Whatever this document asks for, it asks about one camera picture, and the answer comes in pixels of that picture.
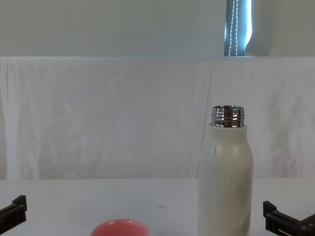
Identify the pink cup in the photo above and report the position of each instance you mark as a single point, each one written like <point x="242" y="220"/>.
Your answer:
<point x="119" y="228"/>

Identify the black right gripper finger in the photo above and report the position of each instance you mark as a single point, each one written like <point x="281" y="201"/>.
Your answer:
<point x="270" y="217"/>

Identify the pale white curtain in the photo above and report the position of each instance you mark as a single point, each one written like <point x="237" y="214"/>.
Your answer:
<point x="110" y="27"/>

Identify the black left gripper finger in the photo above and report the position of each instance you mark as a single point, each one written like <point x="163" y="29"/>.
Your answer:
<point x="18" y="209"/>

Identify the white table cloth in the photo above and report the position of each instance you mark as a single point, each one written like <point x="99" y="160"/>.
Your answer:
<point x="98" y="199"/>

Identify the cream vacuum bottle steel neck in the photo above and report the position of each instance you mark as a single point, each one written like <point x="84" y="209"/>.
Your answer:
<point x="225" y="177"/>

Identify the white wrinkled backdrop cloth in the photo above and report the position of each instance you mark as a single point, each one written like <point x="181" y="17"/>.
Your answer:
<point x="110" y="118"/>

